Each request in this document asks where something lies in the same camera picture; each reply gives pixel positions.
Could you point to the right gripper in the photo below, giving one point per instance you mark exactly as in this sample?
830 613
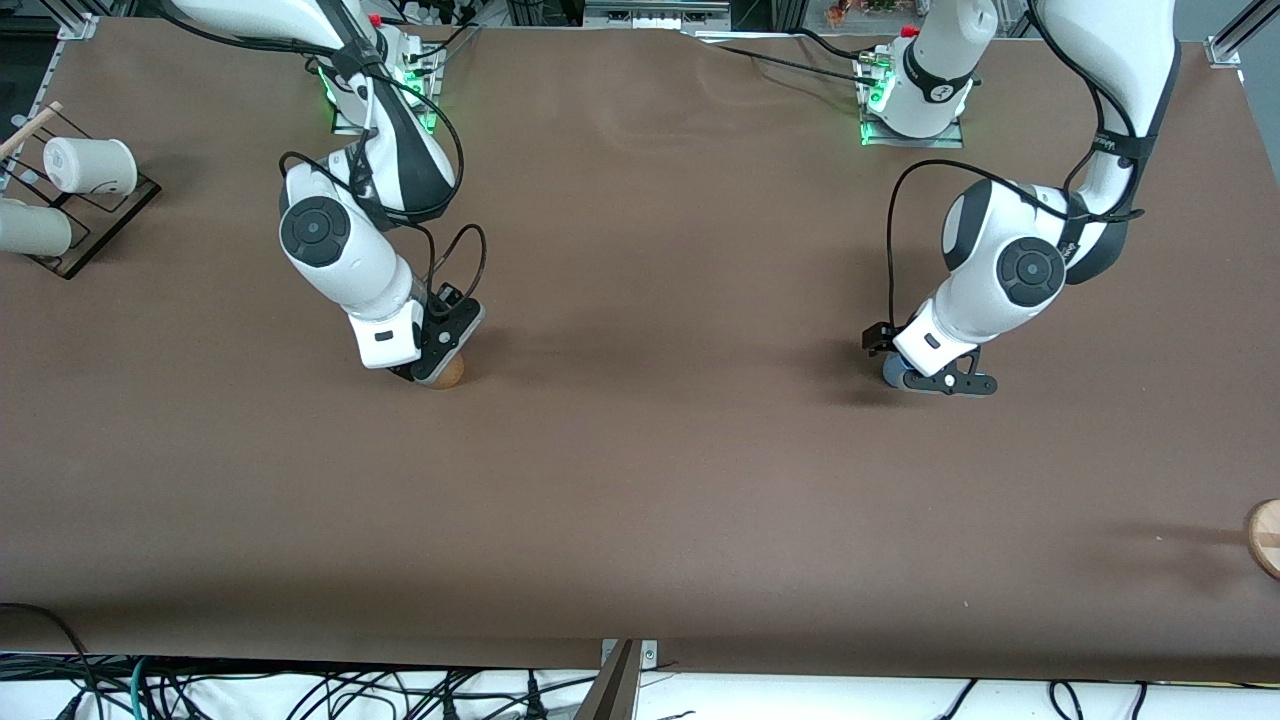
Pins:
402 371

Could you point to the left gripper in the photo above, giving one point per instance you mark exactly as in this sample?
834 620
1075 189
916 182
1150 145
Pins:
879 339

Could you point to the blue cup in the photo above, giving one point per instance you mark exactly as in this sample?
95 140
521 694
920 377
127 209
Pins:
892 372

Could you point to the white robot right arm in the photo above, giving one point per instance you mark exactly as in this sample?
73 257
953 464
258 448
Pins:
330 240

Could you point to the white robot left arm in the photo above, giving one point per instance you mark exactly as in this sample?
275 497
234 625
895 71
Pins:
1010 260

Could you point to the brown cup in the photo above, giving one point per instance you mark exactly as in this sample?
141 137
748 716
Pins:
450 375

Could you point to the white cup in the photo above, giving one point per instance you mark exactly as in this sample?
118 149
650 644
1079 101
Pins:
90 165
35 228

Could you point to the orange background object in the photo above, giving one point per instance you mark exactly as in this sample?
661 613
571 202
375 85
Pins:
845 12

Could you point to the round wooden disc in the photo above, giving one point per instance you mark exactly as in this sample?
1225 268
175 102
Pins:
1268 540

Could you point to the grey power strip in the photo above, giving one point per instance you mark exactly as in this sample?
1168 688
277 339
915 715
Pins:
655 18

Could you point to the wooden stick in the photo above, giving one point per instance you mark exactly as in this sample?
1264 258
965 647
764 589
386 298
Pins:
40 118

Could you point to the metal table edge bracket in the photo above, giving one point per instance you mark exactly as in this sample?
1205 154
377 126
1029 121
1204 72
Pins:
650 655

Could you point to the dark metal post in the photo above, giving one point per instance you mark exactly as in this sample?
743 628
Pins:
612 695

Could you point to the aluminium frame profile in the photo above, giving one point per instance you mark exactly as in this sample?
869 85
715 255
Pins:
78 27
1225 50

